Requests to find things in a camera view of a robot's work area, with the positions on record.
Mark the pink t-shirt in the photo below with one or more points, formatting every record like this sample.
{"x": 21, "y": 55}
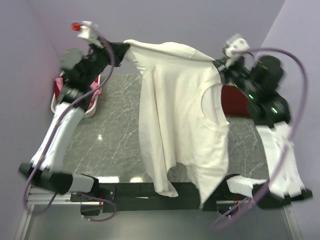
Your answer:
{"x": 59, "y": 84}

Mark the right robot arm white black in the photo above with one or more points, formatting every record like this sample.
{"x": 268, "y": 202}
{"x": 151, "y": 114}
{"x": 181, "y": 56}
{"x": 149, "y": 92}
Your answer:
{"x": 252, "y": 93}

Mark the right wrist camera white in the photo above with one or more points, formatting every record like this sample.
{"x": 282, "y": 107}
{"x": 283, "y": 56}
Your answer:
{"x": 235, "y": 44}

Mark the white plastic laundry basket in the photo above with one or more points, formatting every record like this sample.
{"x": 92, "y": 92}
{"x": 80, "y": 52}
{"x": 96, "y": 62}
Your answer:
{"x": 88, "y": 113}

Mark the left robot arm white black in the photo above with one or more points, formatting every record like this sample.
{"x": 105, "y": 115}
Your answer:
{"x": 45, "y": 168}

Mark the cream white t-shirt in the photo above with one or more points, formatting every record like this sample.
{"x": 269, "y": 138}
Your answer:
{"x": 181, "y": 119}

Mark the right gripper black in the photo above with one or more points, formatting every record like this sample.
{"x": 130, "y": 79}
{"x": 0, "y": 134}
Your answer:
{"x": 224, "y": 71}

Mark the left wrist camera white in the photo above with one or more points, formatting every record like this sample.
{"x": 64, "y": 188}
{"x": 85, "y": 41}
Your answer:
{"x": 86, "y": 30}

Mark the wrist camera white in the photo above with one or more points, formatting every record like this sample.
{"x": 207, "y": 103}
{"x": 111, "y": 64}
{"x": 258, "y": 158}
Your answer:
{"x": 86, "y": 30}
{"x": 235, "y": 44}

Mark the black base beam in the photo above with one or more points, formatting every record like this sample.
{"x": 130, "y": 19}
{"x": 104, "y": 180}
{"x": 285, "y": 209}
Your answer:
{"x": 141, "y": 196}

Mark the folded maroon t-shirt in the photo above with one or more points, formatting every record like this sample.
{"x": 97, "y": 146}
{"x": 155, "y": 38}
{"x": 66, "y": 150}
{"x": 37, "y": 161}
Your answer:
{"x": 234, "y": 103}

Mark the aluminium frame rail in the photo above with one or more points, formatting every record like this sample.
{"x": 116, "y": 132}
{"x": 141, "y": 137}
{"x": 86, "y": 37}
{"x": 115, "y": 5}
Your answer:
{"x": 37, "y": 200}

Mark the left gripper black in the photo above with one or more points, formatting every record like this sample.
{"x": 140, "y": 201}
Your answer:
{"x": 119, "y": 50}

